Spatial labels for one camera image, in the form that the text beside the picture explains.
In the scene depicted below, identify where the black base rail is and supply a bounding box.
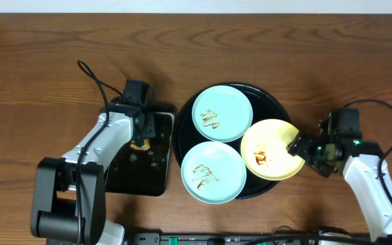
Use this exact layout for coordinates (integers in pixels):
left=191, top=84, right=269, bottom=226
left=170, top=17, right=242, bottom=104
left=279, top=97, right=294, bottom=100
left=127, top=231, right=370, bottom=245

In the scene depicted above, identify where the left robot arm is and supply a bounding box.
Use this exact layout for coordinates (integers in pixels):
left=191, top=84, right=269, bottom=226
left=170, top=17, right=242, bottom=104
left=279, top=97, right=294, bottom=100
left=30, top=98, right=153, bottom=244

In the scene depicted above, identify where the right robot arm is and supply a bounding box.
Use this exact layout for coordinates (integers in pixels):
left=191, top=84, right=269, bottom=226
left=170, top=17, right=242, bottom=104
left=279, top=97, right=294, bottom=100
left=287, top=133, right=392, bottom=242

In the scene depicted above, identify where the green yellow sponge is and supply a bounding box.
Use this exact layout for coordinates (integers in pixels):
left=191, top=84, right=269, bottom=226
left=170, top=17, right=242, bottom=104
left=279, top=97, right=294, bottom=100
left=130, top=139, right=150, bottom=150

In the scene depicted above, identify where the black rectangular tray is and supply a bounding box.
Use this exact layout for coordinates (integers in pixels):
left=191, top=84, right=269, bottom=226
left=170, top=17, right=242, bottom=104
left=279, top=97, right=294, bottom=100
left=105, top=103, right=176, bottom=197

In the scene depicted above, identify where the yellow plate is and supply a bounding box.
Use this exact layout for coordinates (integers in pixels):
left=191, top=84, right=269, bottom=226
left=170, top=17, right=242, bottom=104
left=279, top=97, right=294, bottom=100
left=240, top=119, right=305, bottom=181

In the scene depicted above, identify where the light blue plate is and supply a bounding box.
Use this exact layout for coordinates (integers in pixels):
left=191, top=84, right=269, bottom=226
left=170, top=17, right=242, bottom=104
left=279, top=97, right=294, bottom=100
left=180, top=142, right=247, bottom=204
left=191, top=85, right=253, bottom=142

